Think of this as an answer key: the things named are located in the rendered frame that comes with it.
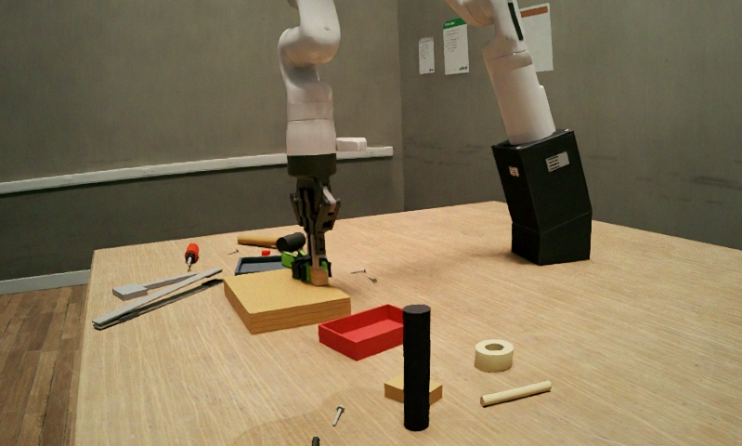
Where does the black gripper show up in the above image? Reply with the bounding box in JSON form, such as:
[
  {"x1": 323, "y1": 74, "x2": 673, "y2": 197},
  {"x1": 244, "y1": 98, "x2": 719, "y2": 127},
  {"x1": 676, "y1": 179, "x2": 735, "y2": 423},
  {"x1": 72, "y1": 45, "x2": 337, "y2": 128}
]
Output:
[{"x1": 287, "y1": 153, "x2": 341, "y2": 259}]

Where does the red-handled screwdriver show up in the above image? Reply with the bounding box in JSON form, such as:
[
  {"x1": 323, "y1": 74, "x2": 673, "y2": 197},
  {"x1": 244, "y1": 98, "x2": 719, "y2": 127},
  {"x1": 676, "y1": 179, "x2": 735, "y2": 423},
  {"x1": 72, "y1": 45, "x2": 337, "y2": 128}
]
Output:
[{"x1": 185, "y1": 243, "x2": 199, "y2": 266}]

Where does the black spring clamp with green handles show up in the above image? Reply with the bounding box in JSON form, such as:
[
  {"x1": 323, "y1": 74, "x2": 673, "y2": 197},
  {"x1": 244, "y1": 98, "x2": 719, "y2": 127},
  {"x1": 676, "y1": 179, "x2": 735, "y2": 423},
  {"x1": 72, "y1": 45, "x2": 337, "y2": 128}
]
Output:
[{"x1": 281, "y1": 249, "x2": 332, "y2": 282}]

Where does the red shallow tray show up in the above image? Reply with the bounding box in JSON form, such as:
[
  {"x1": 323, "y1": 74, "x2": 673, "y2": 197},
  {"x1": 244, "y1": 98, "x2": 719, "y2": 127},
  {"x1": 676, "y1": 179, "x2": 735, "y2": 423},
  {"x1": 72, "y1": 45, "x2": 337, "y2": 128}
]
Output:
[{"x1": 318, "y1": 304, "x2": 403, "y2": 361}]

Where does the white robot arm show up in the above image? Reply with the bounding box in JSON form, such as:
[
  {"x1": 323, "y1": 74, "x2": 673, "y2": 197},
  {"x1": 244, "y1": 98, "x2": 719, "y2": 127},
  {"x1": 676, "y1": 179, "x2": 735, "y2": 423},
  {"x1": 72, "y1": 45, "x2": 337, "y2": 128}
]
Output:
[{"x1": 278, "y1": 0, "x2": 555, "y2": 156}]

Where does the mallet with black head and wooden handle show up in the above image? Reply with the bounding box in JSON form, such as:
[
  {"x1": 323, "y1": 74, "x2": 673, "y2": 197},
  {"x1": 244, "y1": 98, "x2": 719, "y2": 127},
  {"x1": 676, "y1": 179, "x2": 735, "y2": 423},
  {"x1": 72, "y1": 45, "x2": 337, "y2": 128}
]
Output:
[{"x1": 237, "y1": 231, "x2": 306, "y2": 252}]

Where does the beige wooden dowel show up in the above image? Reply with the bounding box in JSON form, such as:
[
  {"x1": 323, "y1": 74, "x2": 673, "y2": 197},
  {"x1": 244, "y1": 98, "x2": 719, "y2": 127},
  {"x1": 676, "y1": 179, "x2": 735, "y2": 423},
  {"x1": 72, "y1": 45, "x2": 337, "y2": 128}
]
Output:
[{"x1": 480, "y1": 381, "x2": 552, "y2": 406}]

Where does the beige ring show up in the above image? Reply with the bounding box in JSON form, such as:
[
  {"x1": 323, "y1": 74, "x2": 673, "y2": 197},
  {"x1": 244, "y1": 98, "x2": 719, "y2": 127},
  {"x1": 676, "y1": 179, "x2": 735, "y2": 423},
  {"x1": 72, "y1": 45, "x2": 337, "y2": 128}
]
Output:
[{"x1": 475, "y1": 339, "x2": 514, "y2": 373}]

